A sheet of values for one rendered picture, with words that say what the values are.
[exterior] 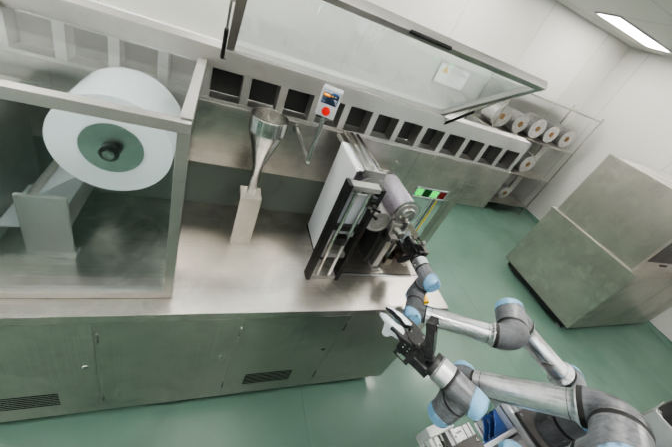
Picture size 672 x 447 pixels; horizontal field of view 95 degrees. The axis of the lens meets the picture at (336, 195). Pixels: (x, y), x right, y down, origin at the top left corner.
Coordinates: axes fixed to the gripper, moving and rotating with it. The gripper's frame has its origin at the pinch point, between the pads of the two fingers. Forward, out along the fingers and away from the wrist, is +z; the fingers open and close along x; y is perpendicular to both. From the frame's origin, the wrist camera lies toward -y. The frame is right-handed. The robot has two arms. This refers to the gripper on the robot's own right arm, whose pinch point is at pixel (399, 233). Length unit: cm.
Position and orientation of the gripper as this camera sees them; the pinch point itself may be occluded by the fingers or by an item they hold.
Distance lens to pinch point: 166.4
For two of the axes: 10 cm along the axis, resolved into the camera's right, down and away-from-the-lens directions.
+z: -2.5, -6.1, 7.5
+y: 3.5, -7.8, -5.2
